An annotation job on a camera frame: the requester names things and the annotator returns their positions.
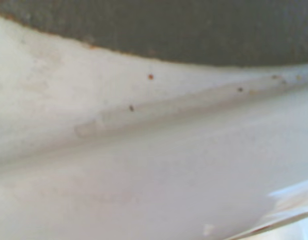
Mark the white electric stove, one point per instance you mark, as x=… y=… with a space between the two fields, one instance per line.
x=143 y=162

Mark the black coil burner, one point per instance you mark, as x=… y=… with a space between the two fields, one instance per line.
x=181 y=27

